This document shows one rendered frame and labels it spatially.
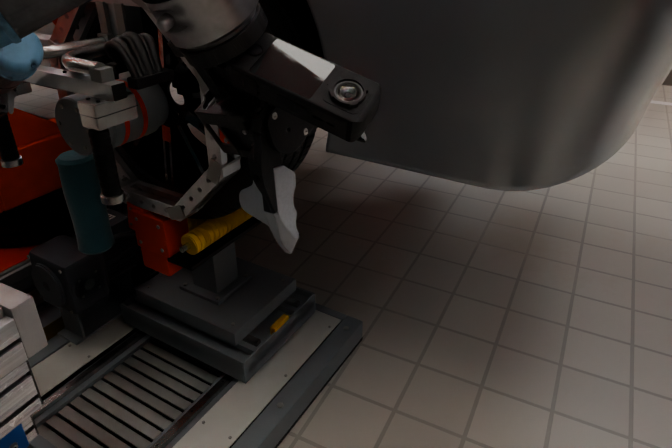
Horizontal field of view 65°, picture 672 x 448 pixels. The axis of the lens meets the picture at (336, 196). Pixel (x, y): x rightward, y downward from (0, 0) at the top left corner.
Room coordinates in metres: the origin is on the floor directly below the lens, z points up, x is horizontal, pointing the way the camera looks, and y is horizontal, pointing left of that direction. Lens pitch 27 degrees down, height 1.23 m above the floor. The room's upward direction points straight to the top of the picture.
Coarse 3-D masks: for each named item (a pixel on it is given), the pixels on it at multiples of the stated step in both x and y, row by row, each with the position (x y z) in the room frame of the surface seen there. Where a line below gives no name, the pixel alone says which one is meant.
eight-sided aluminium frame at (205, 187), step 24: (96, 0) 1.21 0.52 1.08; (120, 0) 1.17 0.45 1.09; (72, 24) 1.27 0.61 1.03; (192, 72) 1.08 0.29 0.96; (216, 144) 1.05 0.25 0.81; (120, 168) 1.29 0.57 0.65; (216, 168) 1.05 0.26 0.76; (240, 168) 1.10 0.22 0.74; (144, 192) 1.21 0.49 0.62; (168, 192) 1.21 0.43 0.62; (192, 192) 1.10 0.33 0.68; (216, 192) 1.14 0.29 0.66; (168, 216) 1.15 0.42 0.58
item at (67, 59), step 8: (120, 8) 1.16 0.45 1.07; (120, 16) 1.16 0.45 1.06; (120, 24) 1.17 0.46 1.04; (120, 32) 1.17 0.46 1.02; (80, 48) 1.06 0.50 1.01; (88, 48) 1.08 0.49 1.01; (96, 48) 1.09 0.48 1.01; (64, 56) 1.00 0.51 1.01; (72, 56) 1.00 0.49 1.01; (80, 56) 1.04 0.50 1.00; (88, 56) 1.07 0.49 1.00; (96, 56) 1.09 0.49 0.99; (64, 64) 0.99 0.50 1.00; (72, 64) 0.97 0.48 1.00; (80, 64) 0.96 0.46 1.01; (88, 64) 0.95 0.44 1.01; (96, 64) 0.94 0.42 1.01; (104, 64) 0.96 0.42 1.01; (80, 72) 0.97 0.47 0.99; (88, 72) 0.95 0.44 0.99; (96, 72) 0.93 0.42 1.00; (104, 72) 0.94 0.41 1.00; (112, 72) 0.95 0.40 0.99; (96, 80) 0.94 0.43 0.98; (104, 80) 0.93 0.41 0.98; (112, 80) 0.95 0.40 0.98
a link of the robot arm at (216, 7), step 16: (176, 0) 0.38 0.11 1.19; (192, 0) 0.38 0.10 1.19; (208, 0) 0.38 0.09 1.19; (224, 0) 0.39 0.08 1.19; (240, 0) 0.40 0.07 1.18; (256, 0) 0.41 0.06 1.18; (160, 16) 0.39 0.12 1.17; (176, 16) 0.38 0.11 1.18; (192, 16) 0.38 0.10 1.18; (208, 16) 0.38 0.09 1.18; (224, 16) 0.39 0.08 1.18; (240, 16) 0.39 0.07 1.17; (176, 32) 0.39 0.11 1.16; (192, 32) 0.38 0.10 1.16; (208, 32) 0.38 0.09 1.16; (224, 32) 0.39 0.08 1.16; (192, 48) 0.39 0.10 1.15; (208, 48) 0.40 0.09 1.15
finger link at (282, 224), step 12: (276, 168) 0.41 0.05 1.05; (288, 168) 0.42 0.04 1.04; (276, 180) 0.41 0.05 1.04; (288, 180) 0.42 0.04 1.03; (240, 192) 0.44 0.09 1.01; (252, 192) 0.43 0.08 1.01; (276, 192) 0.41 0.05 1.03; (288, 192) 0.42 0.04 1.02; (240, 204) 0.44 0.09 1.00; (252, 204) 0.43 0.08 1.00; (288, 204) 0.41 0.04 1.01; (264, 216) 0.42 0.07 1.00; (276, 216) 0.40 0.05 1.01; (288, 216) 0.41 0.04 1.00; (276, 228) 0.41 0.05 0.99; (288, 228) 0.41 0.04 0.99; (276, 240) 0.41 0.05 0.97; (288, 240) 0.41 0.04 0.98; (288, 252) 0.42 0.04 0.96
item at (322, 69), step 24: (264, 48) 0.41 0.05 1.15; (288, 48) 0.42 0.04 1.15; (240, 72) 0.40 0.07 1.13; (264, 72) 0.39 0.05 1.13; (288, 72) 0.40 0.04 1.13; (312, 72) 0.40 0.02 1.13; (336, 72) 0.40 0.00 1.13; (264, 96) 0.40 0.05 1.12; (288, 96) 0.38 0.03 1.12; (312, 96) 0.38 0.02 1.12; (336, 96) 0.38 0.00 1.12; (360, 96) 0.38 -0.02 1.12; (312, 120) 0.38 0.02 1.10; (336, 120) 0.37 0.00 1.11; (360, 120) 0.36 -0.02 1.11
